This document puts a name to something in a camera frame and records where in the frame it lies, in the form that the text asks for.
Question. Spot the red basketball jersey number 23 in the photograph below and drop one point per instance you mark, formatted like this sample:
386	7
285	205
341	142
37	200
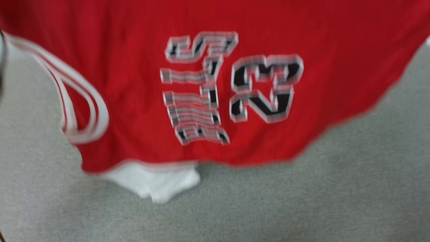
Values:
134	67

